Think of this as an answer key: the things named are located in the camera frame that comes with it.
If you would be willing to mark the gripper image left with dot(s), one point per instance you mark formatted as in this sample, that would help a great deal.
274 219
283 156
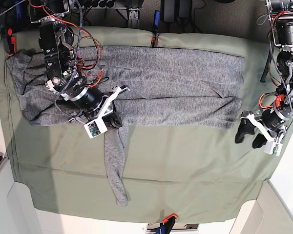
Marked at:
93 104

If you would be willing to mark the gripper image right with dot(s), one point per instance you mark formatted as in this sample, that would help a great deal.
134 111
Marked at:
270 122

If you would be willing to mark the grey long-sleeve T-shirt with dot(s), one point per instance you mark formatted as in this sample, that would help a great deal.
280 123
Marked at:
166 87

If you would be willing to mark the orange black clamp centre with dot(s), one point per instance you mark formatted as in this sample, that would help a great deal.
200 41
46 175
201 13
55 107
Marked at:
155 40

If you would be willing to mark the orange black clamp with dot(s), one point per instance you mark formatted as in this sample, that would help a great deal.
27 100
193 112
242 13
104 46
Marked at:
155 40
9 41
167 224

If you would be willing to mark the orange black clamp bottom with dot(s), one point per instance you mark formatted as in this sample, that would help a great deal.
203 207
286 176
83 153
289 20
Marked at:
167 224

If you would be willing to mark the orange black clamp left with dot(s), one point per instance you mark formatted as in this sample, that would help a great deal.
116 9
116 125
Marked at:
9 41

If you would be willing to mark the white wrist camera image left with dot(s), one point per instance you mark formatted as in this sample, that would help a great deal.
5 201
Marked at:
95 128

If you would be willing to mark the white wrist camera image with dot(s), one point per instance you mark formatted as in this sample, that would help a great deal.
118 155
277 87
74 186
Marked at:
273 148
95 128

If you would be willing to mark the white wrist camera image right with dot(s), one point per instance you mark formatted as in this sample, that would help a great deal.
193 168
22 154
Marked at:
273 148

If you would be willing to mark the metal table bracket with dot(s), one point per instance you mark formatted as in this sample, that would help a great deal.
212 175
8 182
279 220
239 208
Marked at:
133 18

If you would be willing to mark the blue clamp handle centre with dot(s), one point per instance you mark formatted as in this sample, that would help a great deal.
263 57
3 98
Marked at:
156 20

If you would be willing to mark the blue clamp handle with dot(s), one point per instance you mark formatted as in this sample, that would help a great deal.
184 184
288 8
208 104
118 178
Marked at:
18 10
156 20

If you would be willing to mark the blue clamp handle left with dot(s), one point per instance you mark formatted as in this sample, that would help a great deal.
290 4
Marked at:
18 10

